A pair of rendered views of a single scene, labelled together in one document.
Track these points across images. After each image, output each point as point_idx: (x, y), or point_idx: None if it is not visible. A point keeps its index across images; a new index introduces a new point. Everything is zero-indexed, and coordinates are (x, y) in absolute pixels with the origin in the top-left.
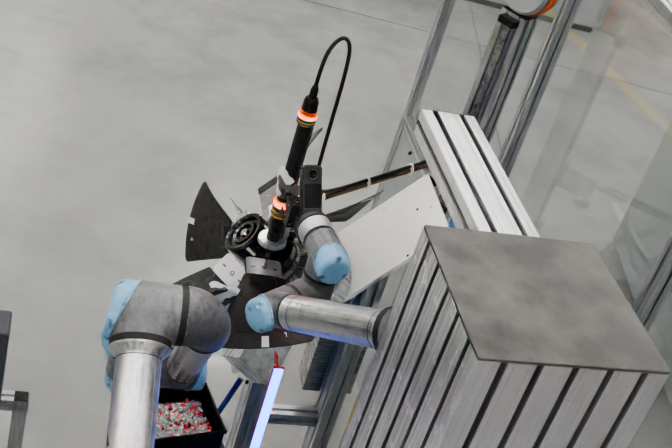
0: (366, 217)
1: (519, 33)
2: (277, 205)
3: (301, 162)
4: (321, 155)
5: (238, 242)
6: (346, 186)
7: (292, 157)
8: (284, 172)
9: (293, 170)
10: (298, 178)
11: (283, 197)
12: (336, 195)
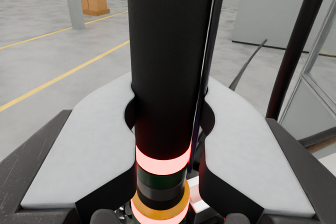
0: (326, 163)
1: None
2: (134, 211)
3: (202, 39)
4: (300, 33)
5: (126, 214)
6: (332, 133)
7: None
8: (111, 97)
9: (157, 86)
10: (197, 126)
11: (147, 193)
12: (311, 153)
